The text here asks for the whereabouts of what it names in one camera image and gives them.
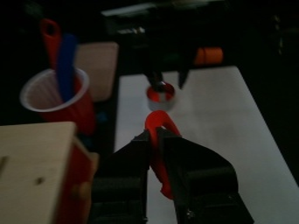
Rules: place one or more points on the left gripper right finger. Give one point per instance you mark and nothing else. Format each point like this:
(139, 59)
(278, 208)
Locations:
(206, 180)

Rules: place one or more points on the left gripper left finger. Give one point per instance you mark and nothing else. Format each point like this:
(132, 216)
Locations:
(120, 180)

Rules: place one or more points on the white cutting mat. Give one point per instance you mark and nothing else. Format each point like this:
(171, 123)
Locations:
(218, 122)

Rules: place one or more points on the red drawer with wooden knob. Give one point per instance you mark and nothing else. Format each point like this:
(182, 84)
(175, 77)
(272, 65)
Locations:
(76, 180)

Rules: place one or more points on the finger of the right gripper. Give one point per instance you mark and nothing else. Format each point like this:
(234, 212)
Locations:
(183, 77)
(155, 77)

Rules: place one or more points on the small wooden board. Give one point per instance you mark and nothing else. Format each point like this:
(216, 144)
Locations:
(99, 70)

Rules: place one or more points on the round metal dough cutter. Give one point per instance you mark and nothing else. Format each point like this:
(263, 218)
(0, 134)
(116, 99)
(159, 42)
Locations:
(160, 105)

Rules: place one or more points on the orange bowl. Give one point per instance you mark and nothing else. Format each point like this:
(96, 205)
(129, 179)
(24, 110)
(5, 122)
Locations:
(208, 55)

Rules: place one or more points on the wooden drawer box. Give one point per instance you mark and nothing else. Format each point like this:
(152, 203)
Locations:
(27, 172)

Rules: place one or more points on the red plastic utensil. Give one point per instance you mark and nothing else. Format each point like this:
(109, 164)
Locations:
(51, 38)

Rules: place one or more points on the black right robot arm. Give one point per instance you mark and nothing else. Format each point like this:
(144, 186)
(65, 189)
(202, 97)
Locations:
(128, 17)

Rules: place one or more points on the blue plastic utensil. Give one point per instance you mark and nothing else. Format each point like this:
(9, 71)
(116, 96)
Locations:
(65, 67)

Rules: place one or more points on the red cup with white inside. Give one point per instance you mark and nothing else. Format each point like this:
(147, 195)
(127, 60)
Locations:
(73, 110)

